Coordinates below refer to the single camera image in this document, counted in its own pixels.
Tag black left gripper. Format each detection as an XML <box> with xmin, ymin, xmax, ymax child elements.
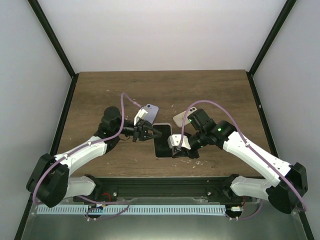
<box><xmin>114</xmin><ymin>119</ymin><xmax>163</xmax><ymax>143</ymax></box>

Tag pink phone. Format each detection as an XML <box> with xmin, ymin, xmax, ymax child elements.
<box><xmin>153</xmin><ymin>123</ymin><xmax>173</xmax><ymax>158</ymax></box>

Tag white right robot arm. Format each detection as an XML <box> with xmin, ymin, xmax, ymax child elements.
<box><xmin>167</xmin><ymin>109</ymin><xmax>308</xmax><ymax>214</ymax></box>

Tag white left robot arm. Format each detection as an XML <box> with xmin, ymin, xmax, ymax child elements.
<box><xmin>26</xmin><ymin>104</ymin><xmax>162</xmax><ymax>208</ymax></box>

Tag lilac phone case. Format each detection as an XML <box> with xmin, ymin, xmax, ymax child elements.
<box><xmin>144</xmin><ymin>103</ymin><xmax>159</xmax><ymax>124</ymax></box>

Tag beige phone case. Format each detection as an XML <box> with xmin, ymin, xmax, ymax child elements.
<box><xmin>172</xmin><ymin>107</ymin><xmax>197</xmax><ymax>128</ymax></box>

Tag grey metal front plate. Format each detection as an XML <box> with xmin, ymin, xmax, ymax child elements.
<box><xmin>22</xmin><ymin>199</ymin><xmax>307</xmax><ymax>240</ymax></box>

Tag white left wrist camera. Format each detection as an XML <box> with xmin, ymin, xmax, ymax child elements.
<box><xmin>133</xmin><ymin>106</ymin><xmax>149</xmax><ymax>126</ymax></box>

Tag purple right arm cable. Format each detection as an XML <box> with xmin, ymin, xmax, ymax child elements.
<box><xmin>179</xmin><ymin>99</ymin><xmax>308</xmax><ymax>221</ymax></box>

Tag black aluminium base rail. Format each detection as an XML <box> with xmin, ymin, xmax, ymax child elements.
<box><xmin>72</xmin><ymin>174</ymin><xmax>253</xmax><ymax>205</ymax></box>

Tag black right table edge rail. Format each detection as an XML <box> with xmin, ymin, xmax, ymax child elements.
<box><xmin>246</xmin><ymin>72</ymin><xmax>315</xmax><ymax>240</ymax></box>

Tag black table edge rail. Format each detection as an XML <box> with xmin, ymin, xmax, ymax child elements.
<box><xmin>14</xmin><ymin>73</ymin><xmax>79</xmax><ymax>240</ymax></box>
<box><xmin>246</xmin><ymin>72</ymin><xmax>315</xmax><ymax>240</ymax></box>

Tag light blue slotted cable duct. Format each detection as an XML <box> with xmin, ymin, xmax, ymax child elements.
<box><xmin>36</xmin><ymin>204</ymin><xmax>226</xmax><ymax>216</ymax></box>

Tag black left table edge rail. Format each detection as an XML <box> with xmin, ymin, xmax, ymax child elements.
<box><xmin>14</xmin><ymin>73</ymin><xmax>79</xmax><ymax>240</ymax></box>

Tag black left frame post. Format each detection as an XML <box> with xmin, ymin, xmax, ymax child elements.
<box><xmin>27</xmin><ymin>0</ymin><xmax>76</xmax><ymax>78</ymax></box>

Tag black frame post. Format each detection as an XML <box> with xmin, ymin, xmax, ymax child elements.
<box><xmin>27</xmin><ymin>0</ymin><xmax>76</xmax><ymax>78</ymax></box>
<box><xmin>248</xmin><ymin>0</ymin><xmax>297</xmax><ymax>76</ymax></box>

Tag black right frame post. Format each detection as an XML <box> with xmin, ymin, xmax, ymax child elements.
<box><xmin>248</xmin><ymin>0</ymin><xmax>297</xmax><ymax>76</ymax></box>

